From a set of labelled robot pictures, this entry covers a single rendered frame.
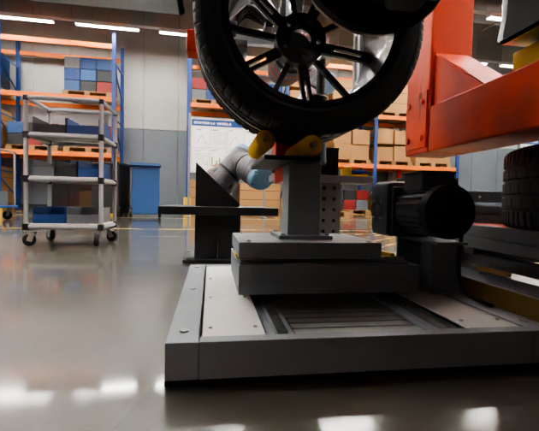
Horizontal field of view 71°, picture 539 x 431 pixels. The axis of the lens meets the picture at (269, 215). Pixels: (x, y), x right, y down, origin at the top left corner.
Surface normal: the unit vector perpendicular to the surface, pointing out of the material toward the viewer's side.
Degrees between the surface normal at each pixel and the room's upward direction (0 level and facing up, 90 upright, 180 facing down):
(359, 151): 90
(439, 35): 90
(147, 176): 90
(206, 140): 90
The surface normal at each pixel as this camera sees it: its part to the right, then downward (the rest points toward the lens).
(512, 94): -0.99, -0.02
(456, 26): 0.15, 0.04
